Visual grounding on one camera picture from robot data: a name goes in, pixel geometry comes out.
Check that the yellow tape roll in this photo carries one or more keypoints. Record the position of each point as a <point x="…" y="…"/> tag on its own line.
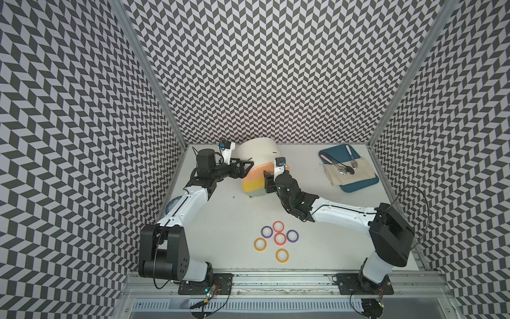
<point x="282" y="256"/>
<point x="260" y="244"/>

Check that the white round drawer cabinet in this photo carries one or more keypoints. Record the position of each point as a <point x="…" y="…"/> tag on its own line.
<point x="259" y="150"/>

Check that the orange top drawer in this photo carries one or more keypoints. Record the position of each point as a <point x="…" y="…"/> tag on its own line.
<point x="258" y="172"/>

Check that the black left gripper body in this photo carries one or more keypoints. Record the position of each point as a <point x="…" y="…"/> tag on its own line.
<point x="221" y="171"/>

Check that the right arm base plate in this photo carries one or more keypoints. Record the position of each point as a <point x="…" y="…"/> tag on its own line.
<point x="356" y="284"/>

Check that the purple tape roll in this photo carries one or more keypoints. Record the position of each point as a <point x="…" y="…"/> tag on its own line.
<point x="267" y="232"/>
<point x="292" y="236"/>

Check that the aluminium front rail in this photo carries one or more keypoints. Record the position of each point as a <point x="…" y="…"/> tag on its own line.
<point x="406" y="284"/>

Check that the pink handled spoon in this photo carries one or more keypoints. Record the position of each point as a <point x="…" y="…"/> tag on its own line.
<point x="327" y="159"/>

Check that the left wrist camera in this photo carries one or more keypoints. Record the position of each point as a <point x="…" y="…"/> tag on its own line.
<point x="226" y="149"/>

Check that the white handled spoon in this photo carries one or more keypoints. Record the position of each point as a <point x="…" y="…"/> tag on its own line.
<point x="353" y="162"/>

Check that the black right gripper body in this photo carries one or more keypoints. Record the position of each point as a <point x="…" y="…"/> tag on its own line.
<point x="286" y="204"/>

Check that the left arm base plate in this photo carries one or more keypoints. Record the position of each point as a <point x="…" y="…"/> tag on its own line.
<point x="222" y="280"/>

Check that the beige folded cloth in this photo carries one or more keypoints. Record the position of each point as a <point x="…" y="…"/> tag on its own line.
<point x="364" y="172"/>

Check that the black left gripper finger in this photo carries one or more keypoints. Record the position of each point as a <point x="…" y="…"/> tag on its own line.
<point x="240" y="162"/>
<point x="239" y="172"/>

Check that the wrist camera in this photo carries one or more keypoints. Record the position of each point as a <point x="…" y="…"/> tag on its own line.
<point x="226" y="149"/>
<point x="279" y="166"/>

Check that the yellow drawer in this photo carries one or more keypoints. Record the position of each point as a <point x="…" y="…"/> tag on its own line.
<point x="254" y="186"/>

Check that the red tape roll upper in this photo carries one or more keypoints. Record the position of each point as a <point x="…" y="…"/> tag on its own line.
<point x="278" y="227"/>

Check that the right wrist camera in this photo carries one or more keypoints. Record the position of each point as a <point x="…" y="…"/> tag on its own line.
<point x="279" y="166"/>

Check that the teal tray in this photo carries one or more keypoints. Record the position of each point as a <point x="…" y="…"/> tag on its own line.
<point x="340" y="153"/>

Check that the red tape roll lower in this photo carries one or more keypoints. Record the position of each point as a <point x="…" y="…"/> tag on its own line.
<point x="280" y="239"/>

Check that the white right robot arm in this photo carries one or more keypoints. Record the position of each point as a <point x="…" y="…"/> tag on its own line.
<point x="391" y="234"/>

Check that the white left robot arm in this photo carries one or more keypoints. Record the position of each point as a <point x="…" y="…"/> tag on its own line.
<point x="164" y="252"/>

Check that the black handled spoon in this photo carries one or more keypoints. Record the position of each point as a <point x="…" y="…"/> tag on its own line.
<point x="336" y="160"/>

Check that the red tape roll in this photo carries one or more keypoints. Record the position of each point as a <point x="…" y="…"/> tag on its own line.
<point x="280" y="239"/>
<point x="278" y="227"/>

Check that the blue patterned bowl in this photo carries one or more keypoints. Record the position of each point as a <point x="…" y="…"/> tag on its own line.
<point x="171" y="203"/>

